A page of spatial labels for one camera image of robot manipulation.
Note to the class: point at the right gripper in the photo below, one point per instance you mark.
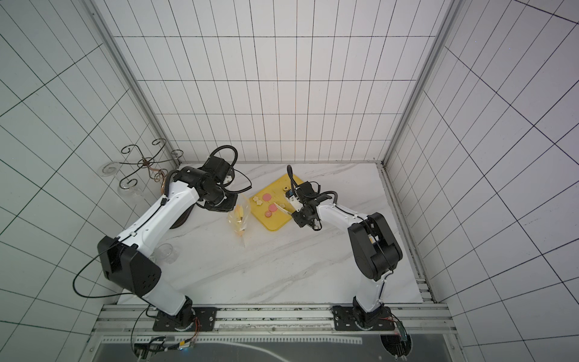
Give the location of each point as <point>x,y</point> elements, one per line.
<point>303,217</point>

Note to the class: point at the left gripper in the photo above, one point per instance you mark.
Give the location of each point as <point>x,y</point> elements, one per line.
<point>226,208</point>

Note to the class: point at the white slotted kitchen tongs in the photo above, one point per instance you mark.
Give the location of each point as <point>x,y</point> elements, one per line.
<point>287,208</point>

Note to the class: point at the clear resealable zip bag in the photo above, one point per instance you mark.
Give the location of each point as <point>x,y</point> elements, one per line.
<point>239,217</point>

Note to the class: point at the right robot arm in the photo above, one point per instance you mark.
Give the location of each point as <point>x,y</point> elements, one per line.
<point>376,254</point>

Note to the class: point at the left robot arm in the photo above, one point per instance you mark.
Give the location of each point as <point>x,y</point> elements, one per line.
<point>125,259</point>

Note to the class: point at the dark oval rack base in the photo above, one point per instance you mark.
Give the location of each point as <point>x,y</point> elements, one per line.
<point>181,221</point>

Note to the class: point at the yellow plastic tray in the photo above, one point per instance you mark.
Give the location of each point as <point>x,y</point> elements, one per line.
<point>278,218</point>

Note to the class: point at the clear glass cup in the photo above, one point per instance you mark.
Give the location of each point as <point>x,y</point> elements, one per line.
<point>165,253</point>

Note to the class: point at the metal scroll cup rack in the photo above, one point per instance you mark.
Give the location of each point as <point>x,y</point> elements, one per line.
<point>150,163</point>

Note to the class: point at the clear glass on rack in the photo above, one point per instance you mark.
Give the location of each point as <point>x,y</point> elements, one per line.
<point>109,169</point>

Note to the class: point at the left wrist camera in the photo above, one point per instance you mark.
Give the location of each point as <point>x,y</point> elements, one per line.
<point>222,170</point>

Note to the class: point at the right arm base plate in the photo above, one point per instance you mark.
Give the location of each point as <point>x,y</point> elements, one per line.
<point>354,318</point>

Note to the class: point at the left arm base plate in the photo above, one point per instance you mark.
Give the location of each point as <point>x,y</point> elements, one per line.
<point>194,318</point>

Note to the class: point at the aluminium mounting rail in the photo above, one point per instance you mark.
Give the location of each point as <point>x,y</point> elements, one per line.
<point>278,320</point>

